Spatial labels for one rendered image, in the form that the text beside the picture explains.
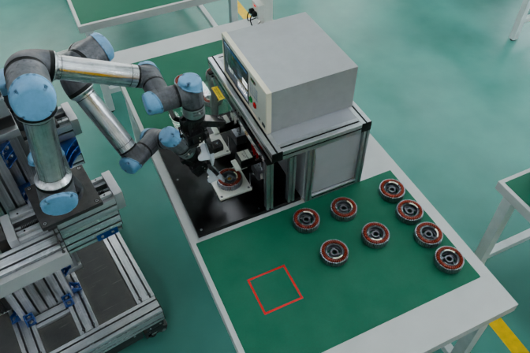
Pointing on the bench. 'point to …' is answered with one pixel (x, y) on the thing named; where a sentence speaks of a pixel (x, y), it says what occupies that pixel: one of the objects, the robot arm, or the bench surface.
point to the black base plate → (206, 192)
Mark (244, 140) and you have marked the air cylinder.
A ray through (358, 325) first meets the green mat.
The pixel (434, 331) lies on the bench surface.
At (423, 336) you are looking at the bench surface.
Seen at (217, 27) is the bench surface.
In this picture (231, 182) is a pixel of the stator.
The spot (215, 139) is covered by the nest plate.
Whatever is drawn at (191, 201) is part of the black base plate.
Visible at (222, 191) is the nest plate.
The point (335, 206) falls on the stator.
